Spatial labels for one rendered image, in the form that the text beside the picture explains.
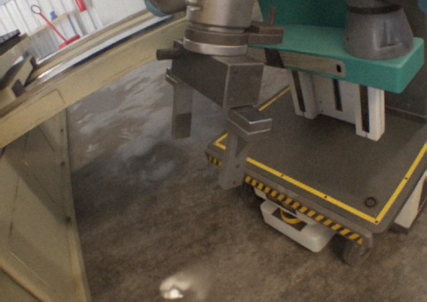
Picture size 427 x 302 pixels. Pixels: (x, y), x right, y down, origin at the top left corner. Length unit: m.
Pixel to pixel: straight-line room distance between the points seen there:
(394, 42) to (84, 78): 1.07
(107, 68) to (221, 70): 0.98
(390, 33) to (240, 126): 0.39
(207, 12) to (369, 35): 0.36
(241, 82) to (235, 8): 0.08
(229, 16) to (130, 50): 0.97
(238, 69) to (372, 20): 0.35
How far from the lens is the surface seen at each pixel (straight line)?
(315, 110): 1.13
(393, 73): 0.61
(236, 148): 0.36
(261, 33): 0.38
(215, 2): 0.34
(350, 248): 0.96
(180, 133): 0.48
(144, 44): 1.30
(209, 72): 0.35
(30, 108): 1.32
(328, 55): 0.67
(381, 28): 0.62
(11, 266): 1.04
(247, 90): 0.35
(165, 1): 0.96
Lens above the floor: 0.95
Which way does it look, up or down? 33 degrees down
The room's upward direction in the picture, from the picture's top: 21 degrees counter-clockwise
